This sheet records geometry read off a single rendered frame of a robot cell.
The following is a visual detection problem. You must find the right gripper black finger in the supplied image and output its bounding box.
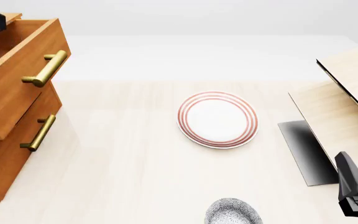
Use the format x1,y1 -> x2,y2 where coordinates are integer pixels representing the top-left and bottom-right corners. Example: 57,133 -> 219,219
334,151 -> 358,202

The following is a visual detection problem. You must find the grey patterned bowl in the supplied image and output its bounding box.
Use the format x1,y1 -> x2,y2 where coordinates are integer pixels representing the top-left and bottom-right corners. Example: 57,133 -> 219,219
204,198 -> 264,224

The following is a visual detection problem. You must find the wooden drawer, closed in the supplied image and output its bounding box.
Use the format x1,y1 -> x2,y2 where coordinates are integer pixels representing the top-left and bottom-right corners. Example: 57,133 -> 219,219
0,81 -> 63,203

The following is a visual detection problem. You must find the wooden drawer, open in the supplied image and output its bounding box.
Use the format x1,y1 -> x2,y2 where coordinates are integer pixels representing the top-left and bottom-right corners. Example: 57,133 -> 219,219
0,17 -> 72,141

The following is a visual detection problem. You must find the pale wood panel structure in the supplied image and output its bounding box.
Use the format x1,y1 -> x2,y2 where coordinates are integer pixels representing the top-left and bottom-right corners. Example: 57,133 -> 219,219
277,40 -> 358,187

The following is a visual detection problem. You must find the white plate with red rings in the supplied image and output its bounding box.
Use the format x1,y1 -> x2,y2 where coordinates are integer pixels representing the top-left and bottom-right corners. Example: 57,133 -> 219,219
177,90 -> 259,149

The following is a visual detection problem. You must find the brass drawer handle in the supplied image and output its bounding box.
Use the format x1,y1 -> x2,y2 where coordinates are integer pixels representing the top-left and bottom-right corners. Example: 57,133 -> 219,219
21,50 -> 68,88
19,114 -> 57,152

